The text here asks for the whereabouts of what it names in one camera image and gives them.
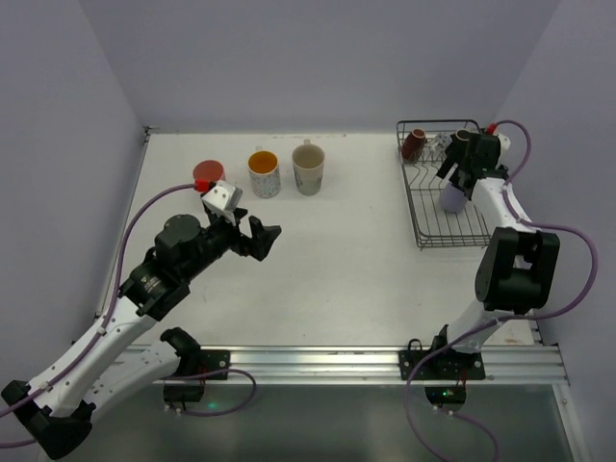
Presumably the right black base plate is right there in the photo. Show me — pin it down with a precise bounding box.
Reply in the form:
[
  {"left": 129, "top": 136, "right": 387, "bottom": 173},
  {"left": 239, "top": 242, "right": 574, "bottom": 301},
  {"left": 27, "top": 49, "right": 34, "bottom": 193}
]
[{"left": 398, "top": 338, "right": 488, "bottom": 381}]

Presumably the lavender cup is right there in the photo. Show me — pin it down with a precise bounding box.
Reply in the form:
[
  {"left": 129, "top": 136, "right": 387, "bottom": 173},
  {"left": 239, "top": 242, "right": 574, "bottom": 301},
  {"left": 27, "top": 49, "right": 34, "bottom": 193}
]
[{"left": 439, "top": 182, "right": 468, "bottom": 214}]

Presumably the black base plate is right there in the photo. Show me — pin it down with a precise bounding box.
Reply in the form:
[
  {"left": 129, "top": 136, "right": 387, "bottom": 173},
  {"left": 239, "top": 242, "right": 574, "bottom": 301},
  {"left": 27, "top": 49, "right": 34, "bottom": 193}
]
[
  {"left": 196, "top": 349, "right": 231, "bottom": 381},
  {"left": 398, "top": 338, "right": 488, "bottom": 381}
]

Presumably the aluminium mounting rail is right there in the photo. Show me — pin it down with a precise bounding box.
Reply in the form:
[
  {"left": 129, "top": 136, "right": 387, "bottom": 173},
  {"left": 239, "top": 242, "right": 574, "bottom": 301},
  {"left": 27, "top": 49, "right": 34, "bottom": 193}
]
[{"left": 64, "top": 342, "right": 572, "bottom": 386}]

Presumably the white patterned mug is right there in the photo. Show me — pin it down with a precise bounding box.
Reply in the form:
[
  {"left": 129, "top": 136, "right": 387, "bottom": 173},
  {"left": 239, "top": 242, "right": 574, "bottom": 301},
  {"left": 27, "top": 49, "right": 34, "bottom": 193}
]
[{"left": 247, "top": 146, "right": 281, "bottom": 199}]

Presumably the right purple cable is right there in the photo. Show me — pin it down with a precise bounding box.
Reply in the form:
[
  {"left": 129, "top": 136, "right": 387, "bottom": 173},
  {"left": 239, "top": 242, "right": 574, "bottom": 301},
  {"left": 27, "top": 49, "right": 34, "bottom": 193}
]
[{"left": 401, "top": 119, "right": 601, "bottom": 462}]

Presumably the black wire dish rack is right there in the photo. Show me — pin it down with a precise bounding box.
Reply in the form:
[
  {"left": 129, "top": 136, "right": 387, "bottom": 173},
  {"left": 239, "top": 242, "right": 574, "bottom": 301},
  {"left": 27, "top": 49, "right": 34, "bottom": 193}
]
[{"left": 397, "top": 118, "right": 491, "bottom": 249}]

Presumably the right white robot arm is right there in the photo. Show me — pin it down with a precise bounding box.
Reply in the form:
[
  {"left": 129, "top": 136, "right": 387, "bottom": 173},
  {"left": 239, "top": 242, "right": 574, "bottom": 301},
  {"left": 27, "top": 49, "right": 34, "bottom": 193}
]
[{"left": 430, "top": 130, "right": 560, "bottom": 355}]

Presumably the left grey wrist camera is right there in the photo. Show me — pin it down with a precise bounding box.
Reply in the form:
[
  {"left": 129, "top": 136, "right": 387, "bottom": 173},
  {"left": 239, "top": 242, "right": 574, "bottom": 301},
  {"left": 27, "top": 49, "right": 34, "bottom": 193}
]
[{"left": 201, "top": 180, "right": 243, "bottom": 212}]

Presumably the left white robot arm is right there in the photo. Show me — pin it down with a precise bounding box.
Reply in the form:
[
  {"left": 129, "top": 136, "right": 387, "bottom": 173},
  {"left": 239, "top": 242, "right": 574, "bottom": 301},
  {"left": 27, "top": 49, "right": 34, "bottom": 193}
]
[{"left": 1, "top": 209, "right": 282, "bottom": 460}]

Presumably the purple cable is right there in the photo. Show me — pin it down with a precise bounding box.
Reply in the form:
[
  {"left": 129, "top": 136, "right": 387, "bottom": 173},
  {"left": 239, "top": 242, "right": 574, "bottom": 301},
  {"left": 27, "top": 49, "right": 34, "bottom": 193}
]
[
  {"left": 0, "top": 178, "right": 256, "bottom": 447},
  {"left": 401, "top": 119, "right": 601, "bottom": 462}
]

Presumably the beige patterned mug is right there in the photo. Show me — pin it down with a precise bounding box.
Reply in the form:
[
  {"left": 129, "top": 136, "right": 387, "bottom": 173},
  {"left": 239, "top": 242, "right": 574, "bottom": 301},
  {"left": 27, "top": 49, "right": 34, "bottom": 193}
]
[{"left": 292, "top": 140, "right": 325, "bottom": 196}]

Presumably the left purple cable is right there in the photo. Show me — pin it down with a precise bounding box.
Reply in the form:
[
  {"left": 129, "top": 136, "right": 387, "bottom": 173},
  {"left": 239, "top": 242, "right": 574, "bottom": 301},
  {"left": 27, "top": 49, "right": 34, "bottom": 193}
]
[{"left": 0, "top": 178, "right": 256, "bottom": 447}]

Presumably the clear glass cup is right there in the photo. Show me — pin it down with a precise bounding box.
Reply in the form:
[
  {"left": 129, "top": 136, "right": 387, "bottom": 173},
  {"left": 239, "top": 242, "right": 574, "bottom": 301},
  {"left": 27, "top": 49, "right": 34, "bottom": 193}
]
[{"left": 426, "top": 132, "right": 451, "bottom": 157}]

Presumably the pink plastic cup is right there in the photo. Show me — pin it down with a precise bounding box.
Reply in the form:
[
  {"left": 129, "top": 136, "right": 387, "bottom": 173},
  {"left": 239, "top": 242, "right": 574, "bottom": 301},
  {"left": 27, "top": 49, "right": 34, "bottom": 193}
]
[{"left": 192, "top": 160, "right": 225, "bottom": 182}]

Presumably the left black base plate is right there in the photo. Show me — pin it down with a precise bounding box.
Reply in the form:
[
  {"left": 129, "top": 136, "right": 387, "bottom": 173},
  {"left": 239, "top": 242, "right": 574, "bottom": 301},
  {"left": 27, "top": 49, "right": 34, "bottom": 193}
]
[{"left": 196, "top": 349, "right": 231, "bottom": 381}]

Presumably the black mug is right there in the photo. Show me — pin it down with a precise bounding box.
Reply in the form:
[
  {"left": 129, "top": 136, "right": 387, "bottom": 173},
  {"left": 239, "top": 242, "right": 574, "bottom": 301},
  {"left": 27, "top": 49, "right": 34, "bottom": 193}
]
[{"left": 446, "top": 129, "right": 473, "bottom": 157}]

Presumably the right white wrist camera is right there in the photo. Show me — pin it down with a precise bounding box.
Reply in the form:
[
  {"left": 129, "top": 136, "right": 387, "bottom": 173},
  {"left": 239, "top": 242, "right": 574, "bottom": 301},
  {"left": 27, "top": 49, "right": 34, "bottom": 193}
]
[{"left": 497, "top": 133, "right": 511, "bottom": 157}]

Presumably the brown ceramic cup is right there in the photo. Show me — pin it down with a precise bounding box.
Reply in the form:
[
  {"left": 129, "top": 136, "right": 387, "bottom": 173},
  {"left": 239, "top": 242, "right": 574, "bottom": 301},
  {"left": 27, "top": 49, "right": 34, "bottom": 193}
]
[{"left": 401, "top": 128, "right": 426, "bottom": 163}]

